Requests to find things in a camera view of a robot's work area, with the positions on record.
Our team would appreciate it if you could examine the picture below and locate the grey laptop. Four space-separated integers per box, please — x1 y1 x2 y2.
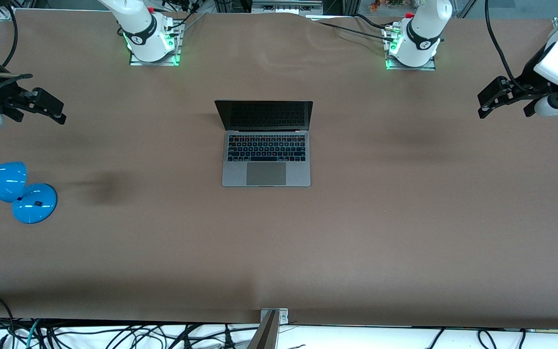
215 100 314 188

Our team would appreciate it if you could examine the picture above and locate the blue desk lamp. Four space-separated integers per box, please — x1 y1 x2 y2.
0 161 58 224

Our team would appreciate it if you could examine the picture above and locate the table cover sheet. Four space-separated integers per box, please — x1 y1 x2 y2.
0 7 558 328

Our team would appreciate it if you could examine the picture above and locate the silver power strip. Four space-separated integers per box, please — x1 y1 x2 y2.
251 0 324 15

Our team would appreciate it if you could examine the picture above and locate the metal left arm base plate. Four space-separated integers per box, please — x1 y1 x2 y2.
385 24 437 71

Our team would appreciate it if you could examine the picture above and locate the short black base cable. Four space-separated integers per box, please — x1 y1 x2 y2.
353 14 392 31

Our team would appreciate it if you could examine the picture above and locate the long black base cable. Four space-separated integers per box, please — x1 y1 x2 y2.
317 20 392 43

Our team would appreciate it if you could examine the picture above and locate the teal cable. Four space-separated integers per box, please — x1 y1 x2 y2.
26 318 43 349

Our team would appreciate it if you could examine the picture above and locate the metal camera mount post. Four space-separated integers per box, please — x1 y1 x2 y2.
247 308 289 349

